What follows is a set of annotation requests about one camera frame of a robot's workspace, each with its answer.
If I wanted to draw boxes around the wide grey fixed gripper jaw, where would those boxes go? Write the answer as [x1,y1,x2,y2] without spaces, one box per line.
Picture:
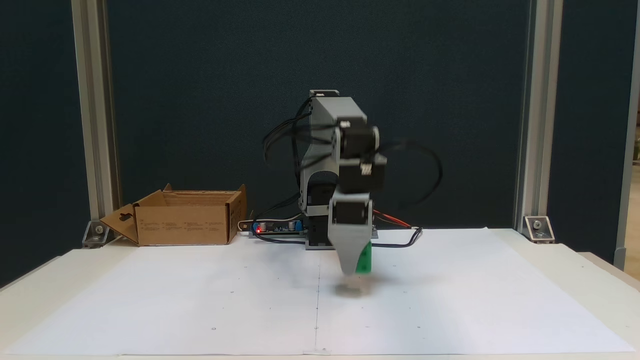
[327,231,372,277]

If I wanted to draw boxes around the green die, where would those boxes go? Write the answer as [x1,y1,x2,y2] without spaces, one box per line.
[355,241,374,275]

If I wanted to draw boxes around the blue circuit board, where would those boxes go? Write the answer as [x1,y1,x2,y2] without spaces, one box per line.
[249,220,307,239]

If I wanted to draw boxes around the white paper sheet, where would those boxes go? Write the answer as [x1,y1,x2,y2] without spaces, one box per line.
[315,227,636,353]
[2,235,321,357]

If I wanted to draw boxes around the open brown cardboard box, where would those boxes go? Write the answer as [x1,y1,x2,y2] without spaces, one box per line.
[99,183,248,247]

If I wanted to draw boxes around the thin grey metal bar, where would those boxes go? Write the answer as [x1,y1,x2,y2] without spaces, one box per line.
[614,0,640,272]

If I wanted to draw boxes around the black cable with red leads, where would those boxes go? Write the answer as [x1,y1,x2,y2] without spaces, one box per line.
[251,209,425,250]

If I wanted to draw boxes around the black gripper motor cable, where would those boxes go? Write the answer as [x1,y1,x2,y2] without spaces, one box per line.
[372,140,444,207]

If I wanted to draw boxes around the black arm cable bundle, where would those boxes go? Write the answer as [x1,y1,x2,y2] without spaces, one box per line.
[262,97,313,201]

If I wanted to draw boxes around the silver corner bracket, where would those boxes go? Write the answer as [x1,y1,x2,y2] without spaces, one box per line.
[523,215,556,245]
[81,220,112,249]

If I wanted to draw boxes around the aluminium frame post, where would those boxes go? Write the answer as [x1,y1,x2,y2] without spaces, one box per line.
[514,0,564,232]
[70,0,122,236]

